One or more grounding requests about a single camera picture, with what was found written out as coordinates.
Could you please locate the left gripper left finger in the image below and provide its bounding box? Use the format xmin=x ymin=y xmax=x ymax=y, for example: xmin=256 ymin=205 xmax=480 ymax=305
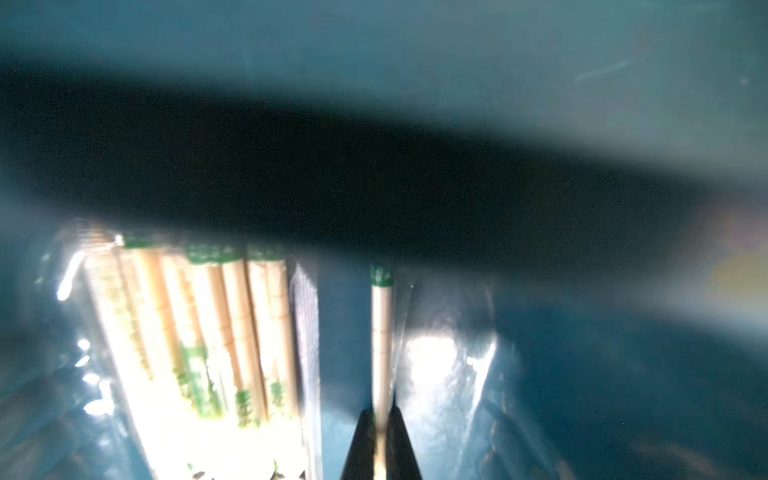
xmin=340 ymin=409 xmax=376 ymax=480

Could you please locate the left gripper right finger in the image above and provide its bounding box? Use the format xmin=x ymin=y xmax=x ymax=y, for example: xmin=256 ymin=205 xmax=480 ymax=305
xmin=385 ymin=406 xmax=422 ymax=480

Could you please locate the chopsticks pair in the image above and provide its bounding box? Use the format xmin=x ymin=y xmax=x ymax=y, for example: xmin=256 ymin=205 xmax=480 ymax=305
xmin=370 ymin=265 xmax=394 ymax=480

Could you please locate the clear plastic storage box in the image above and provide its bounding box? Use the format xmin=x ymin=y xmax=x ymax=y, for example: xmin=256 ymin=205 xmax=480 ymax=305
xmin=1 ymin=1 xmax=767 ymax=479

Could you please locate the chopsticks bundle in box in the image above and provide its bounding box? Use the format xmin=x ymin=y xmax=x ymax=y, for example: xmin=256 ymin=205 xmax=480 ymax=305
xmin=57 ymin=220 xmax=318 ymax=479

